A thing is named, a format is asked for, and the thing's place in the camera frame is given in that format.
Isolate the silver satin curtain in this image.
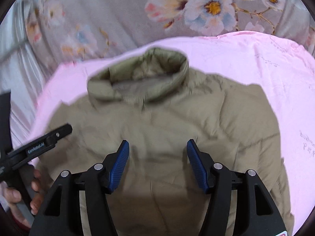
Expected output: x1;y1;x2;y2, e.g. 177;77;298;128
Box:
1;0;47;148

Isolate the pink bed sheet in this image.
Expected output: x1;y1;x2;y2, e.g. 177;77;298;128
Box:
0;30;315;234

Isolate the grey floral quilt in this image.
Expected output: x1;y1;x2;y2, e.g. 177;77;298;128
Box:
23;0;315;67

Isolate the khaki puffer jacket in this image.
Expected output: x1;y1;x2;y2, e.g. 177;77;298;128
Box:
38;48;294;235

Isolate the person's left hand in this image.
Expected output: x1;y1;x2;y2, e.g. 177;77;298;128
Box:
3;169;46;229

